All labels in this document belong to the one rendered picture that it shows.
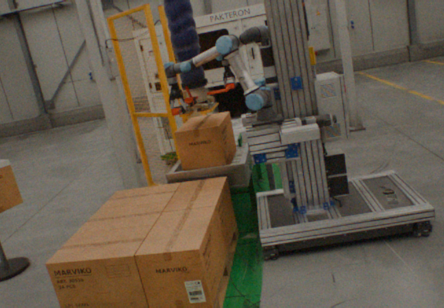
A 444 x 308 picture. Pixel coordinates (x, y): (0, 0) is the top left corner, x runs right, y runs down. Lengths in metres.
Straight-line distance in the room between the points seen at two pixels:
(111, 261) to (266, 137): 1.32
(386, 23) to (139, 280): 11.23
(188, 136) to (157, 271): 1.41
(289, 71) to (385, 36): 9.89
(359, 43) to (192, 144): 9.57
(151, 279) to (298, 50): 1.83
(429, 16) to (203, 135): 10.48
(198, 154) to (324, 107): 1.16
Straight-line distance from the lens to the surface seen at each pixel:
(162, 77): 4.29
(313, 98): 3.16
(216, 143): 3.56
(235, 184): 3.60
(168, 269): 2.55
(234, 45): 2.84
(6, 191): 3.97
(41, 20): 13.59
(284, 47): 3.11
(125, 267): 2.64
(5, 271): 4.36
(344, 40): 6.21
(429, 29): 13.33
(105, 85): 4.45
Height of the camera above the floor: 1.66
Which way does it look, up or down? 15 degrees down
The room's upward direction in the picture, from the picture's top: 11 degrees counter-clockwise
